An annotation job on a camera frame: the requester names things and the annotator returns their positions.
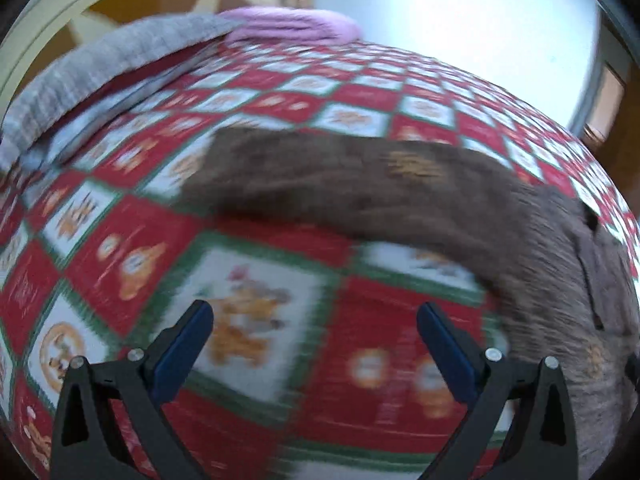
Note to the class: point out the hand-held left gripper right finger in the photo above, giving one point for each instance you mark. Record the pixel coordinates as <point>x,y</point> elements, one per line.
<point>447,355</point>

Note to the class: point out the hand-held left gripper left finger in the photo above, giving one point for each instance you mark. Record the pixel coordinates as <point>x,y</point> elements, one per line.
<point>182,355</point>

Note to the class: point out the brown knitted sweater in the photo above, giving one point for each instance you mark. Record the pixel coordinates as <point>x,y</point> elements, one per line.
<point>350,185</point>

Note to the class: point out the red checkered printed bed cover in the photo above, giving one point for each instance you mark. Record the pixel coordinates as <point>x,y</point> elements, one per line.
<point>125,240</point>

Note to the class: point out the grey knitted blanket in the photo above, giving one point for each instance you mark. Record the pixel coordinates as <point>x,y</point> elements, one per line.
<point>100,65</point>

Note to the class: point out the wooden door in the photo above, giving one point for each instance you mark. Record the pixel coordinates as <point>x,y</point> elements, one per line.
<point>612,95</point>

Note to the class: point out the pink pillow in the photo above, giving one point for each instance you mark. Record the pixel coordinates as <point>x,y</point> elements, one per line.
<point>290,27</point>

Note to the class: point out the cream and wooden headboard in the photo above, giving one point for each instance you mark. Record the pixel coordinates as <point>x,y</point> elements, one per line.
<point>50,10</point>

